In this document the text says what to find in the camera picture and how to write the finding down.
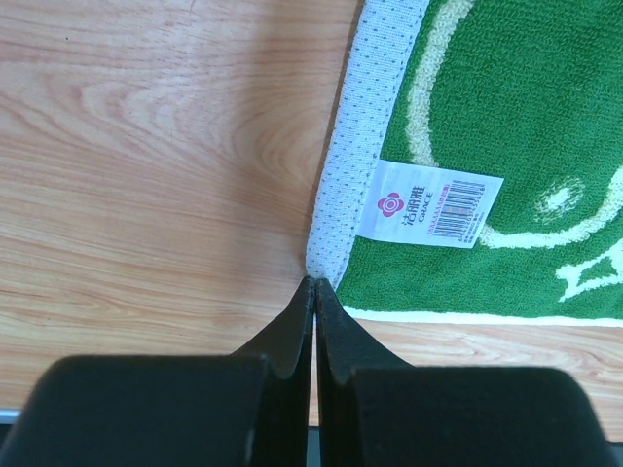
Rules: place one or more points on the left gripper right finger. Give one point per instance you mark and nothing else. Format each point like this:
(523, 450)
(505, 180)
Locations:
(375, 409)

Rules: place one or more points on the aluminium front rail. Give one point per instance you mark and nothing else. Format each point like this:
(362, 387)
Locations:
(9, 417)

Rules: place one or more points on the dark green patterned towel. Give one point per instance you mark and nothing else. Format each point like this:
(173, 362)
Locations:
(474, 172)

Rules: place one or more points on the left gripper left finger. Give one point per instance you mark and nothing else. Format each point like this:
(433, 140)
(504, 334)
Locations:
(247, 408)

